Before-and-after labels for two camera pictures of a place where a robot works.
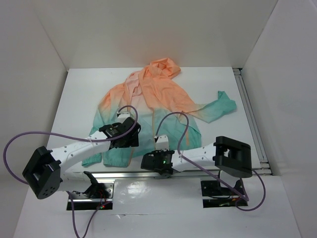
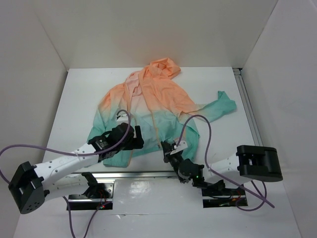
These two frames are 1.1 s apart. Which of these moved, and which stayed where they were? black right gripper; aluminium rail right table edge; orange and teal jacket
Moved: black right gripper
Stayed: aluminium rail right table edge; orange and teal jacket
